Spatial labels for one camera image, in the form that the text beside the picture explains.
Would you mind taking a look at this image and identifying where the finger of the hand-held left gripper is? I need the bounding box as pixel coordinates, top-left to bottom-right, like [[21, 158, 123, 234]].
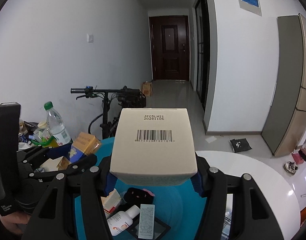
[[29, 153, 98, 180], [17, 145, 73, 166]]

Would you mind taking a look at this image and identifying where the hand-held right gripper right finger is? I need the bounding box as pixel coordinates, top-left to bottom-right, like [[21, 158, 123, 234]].
[[190, 156, 285, 240]]

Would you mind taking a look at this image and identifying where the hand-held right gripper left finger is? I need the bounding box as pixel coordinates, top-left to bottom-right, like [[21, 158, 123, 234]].
[[21, 165, 118, 240]]

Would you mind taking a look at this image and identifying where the blue plastic basin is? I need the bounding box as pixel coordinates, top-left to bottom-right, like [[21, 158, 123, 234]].
[[74, 136, 210, 240]]

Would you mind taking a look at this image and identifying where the white cube box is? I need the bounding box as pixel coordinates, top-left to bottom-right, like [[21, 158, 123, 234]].
[[109, 108, 198, 187]]

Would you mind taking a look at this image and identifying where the white round desktop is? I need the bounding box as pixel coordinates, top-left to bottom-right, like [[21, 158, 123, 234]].
[[195, 151, 301, 240]]

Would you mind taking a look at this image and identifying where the person's left hand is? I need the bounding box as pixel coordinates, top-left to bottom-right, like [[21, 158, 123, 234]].
[[0, 211, 31, 235]]

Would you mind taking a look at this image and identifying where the blue printed box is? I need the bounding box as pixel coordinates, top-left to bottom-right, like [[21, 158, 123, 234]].
[[69, 142, 86, 165]]

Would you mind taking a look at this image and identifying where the cream flat box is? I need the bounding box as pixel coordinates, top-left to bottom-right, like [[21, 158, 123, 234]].
[[39, 156, 71, 172]]

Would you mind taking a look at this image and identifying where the yellow container green rim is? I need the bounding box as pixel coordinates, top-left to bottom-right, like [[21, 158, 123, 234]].
[[30, 136, 60, 148]]

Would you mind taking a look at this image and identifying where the glass jar cream lid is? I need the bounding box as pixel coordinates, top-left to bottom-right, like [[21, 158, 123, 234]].
[[32, 121, 53, 142]]

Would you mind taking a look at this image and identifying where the yellow cardboard box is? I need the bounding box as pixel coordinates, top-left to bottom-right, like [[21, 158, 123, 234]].
[[73, 132, 102, 156]]

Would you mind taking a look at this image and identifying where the clear water bottle green cap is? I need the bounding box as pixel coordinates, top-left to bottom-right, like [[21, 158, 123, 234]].
[[44, 101, 71, 147]]

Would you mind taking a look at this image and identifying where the white small bottle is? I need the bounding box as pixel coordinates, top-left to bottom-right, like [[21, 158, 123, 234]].
[[107, 204, 141, 237]]

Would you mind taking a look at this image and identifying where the pale teal slim box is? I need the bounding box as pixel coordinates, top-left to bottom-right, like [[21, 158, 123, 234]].
[[138, 204, 156, 239]]

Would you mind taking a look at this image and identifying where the black square compact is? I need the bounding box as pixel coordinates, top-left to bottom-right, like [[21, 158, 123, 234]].
[[125, 216, 171, 240]]

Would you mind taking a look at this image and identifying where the black bag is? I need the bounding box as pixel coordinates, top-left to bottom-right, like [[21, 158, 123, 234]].
[[229, 138, 253, 153]]

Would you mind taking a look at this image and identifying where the black bicycle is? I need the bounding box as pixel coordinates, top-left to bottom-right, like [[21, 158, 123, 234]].
[[70, 86, 147, 140]]

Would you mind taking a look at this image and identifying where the pair of sneakers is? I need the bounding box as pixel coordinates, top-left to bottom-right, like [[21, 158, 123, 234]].
[[283, 161, 299, 176]]

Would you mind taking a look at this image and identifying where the cardboard box on floor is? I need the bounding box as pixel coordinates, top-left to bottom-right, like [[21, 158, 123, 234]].
[[142, 80, 154, 96]]

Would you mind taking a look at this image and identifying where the pink item on floor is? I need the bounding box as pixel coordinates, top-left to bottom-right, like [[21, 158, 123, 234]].
[[291, 148, 306, 163]]

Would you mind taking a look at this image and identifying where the black framed sliding door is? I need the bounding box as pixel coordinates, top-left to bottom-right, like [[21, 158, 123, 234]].
[[194, 0, 210, 112]]

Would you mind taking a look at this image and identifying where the gold grey refrigerator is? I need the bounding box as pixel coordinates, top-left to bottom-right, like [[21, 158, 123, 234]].
[[261, 13, 306, 158]]

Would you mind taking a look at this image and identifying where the dark brown entrance door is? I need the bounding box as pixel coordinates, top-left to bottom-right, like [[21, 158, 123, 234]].
[[149, 15, 190, 81]]

